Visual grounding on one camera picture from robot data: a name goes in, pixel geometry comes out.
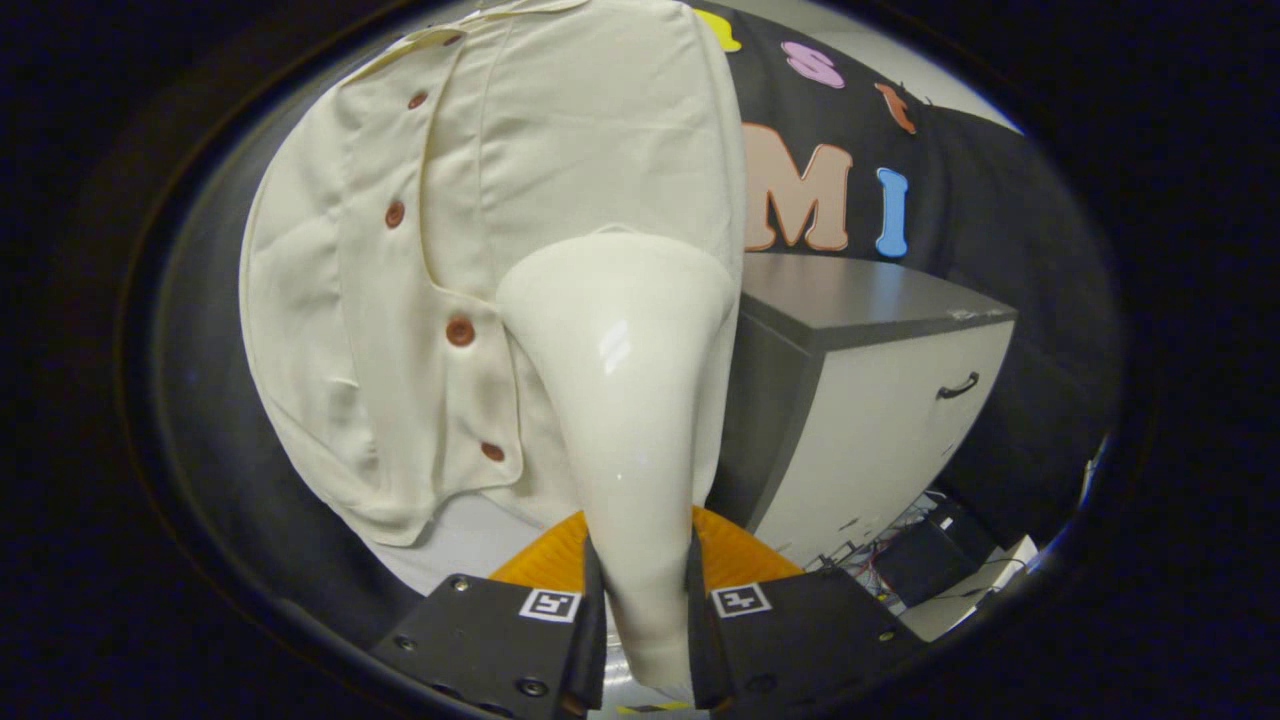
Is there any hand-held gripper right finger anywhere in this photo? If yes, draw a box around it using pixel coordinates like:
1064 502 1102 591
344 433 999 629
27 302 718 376
685 505 926 713

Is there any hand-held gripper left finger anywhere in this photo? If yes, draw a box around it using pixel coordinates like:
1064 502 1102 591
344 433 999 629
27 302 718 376
370 510 608 719

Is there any white garment steamer head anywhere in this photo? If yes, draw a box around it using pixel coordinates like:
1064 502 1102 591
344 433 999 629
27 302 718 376
495 232 741 691

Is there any cream button-up shirt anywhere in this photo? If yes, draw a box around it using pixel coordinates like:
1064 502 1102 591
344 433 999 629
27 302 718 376
238 0 749 549

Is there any white standing board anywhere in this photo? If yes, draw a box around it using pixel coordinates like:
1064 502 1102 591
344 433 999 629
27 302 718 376
385 488 591 596

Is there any black box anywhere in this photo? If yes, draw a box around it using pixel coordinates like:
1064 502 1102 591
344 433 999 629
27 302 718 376
875 498 998 606

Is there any white flat box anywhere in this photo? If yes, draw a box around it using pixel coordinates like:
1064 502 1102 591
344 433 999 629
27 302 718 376
900 535 1041 643

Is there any grey and white cabinet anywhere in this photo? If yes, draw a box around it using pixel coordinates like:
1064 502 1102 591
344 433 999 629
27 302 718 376
705 252 1019 571

